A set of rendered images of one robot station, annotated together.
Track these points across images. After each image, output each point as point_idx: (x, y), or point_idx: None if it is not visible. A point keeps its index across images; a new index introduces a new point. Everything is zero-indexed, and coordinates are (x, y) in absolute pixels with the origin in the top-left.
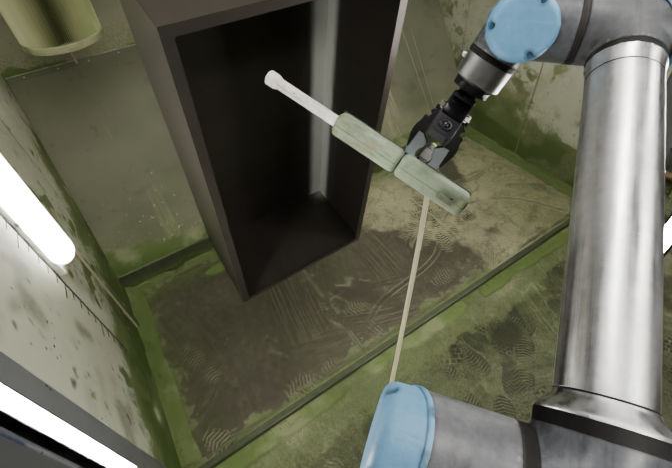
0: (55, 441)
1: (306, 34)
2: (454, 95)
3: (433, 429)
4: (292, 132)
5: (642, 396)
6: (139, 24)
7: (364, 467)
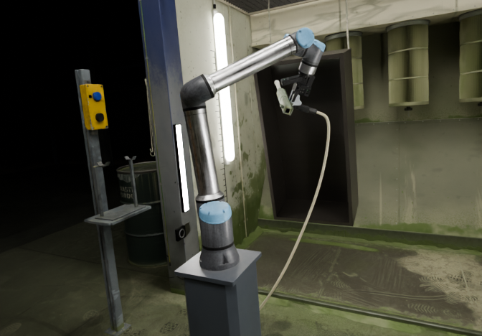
0: (178, 156)
1: (341, 96)
2: (298, 75)
3: None
4: (336, 148)
5: (210, 74)
6: (262, 72)
7: None
